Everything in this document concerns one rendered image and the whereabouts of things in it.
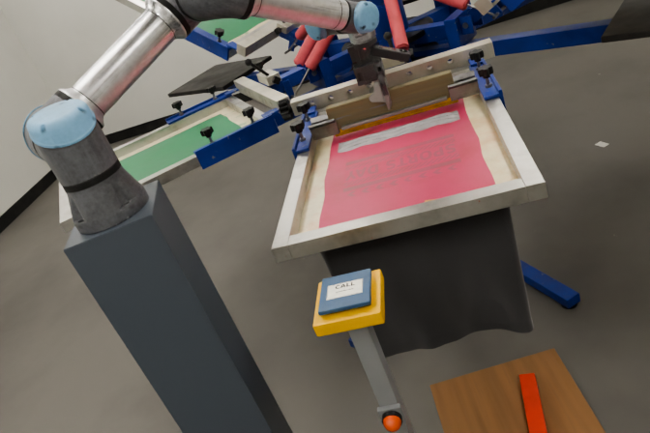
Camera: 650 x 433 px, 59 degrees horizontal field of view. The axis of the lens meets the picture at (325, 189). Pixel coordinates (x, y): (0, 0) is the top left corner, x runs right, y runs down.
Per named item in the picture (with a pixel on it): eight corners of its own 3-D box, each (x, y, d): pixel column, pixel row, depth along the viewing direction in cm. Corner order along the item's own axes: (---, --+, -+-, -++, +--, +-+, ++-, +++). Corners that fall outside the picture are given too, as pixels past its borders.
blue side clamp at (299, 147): (315, 165, 170) (307, 145, 167) (299, 170, 171) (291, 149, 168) (323, 126, 196) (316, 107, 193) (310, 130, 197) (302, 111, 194)
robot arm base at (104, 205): (71, 244, 110) (43, 200, 106) (85, 210, 124) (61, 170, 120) (145, 214, 111) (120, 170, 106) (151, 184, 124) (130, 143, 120)
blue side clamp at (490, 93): (507, 112, 157) (502, 89, 154) (488, 118, 158) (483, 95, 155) (487, 78, 184) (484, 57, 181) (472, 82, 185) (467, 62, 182)
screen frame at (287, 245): (548, 197, 115) (545, 181, 113) (277, 263, 128) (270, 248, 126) (484, 75, 184) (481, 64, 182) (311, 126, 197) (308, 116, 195)
